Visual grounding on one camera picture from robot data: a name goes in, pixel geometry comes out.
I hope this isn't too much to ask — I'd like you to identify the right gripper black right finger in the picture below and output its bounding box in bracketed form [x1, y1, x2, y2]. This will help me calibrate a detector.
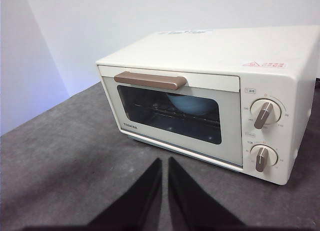
[167, 156, 245, 231]

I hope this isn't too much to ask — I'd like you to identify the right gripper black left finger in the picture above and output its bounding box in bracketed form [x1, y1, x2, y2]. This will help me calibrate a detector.
[87, 157, 163, 231]

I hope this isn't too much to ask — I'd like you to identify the oven door with tan handle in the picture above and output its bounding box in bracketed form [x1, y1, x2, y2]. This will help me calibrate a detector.
[97, 65, 245, 167]

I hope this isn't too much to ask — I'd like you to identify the blue ribbed bowl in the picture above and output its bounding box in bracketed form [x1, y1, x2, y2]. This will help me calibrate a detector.
[166, 92, 213, 116]

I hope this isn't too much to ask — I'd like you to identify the cream Toshiba toaster oven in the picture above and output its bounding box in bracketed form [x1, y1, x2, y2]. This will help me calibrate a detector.
[95, 25, 320, 187]

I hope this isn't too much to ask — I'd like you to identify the cream timer knob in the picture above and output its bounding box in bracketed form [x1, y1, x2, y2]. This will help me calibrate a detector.
[249, 143, 279, 173]

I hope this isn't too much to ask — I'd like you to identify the cream temperature knob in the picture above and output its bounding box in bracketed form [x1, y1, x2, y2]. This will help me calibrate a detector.
[250, 98, 283, 130]

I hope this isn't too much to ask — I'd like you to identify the metal wire oven rack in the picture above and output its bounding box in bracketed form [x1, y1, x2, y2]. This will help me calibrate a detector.
[132, 102, 221, 128]

